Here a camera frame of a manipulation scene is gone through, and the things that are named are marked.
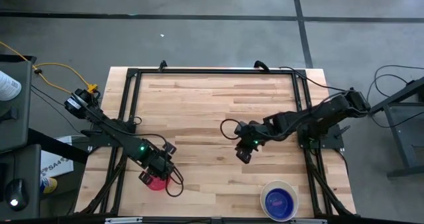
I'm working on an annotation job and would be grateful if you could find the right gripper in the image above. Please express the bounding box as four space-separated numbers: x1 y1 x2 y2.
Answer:
234 120 269 164

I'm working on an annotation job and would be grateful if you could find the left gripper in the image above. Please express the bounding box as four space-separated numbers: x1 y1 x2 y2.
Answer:
138 140 178 186

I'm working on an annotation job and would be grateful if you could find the pink translucent plastic bowl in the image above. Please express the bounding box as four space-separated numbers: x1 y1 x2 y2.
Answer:
147 174 172 192

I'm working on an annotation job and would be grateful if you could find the blue and white bowl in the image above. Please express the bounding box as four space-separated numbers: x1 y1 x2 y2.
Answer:
260 180 299 222

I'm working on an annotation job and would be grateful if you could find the blue plastic bowl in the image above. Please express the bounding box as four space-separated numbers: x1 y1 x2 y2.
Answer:
264 188 295 219

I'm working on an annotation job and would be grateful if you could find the black metal beam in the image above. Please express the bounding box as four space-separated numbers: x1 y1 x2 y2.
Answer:
28 127 90 165

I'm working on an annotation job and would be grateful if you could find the person's shoe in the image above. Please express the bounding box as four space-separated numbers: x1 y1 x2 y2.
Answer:
39 176 58 194

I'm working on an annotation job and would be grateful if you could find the grey desk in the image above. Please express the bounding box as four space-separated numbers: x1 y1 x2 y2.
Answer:
0 143 42 221

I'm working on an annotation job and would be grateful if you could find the black computer mouse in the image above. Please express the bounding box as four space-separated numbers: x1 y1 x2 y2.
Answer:
5 178 30 212

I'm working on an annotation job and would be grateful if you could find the grey equipment cart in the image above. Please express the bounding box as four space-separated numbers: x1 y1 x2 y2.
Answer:
0 54 38 154

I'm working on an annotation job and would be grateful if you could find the black metal stand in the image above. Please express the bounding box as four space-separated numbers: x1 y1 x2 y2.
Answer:
367 77 424 179

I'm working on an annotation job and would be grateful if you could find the white printed bottle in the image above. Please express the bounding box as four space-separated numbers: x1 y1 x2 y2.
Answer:
0 70 23 102

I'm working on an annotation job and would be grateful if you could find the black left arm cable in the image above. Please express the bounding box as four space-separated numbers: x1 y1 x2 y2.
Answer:
145 133 185 198

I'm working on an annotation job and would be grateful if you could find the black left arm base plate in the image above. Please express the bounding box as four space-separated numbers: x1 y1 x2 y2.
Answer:
81 121 137 149

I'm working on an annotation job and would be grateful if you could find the silver metal bracket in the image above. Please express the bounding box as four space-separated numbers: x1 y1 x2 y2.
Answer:
290 218 328 224
104 217 144 224

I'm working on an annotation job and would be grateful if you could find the black aluminium table frame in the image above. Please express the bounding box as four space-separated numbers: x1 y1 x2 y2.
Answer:
79 67 354 218

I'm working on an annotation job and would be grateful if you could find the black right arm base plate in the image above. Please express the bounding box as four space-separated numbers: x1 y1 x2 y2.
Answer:
297 123 345 151

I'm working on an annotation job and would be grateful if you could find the black frame cable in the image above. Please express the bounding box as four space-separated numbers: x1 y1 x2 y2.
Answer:
279 66 347 93

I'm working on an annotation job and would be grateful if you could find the yellow extension cable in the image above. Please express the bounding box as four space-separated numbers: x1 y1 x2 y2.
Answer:
32 66 76 95
0 40 99 94

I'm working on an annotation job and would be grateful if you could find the black floor cable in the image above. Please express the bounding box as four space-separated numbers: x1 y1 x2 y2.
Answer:
366 64 424 101
370 111 424 129
30 84 87 134

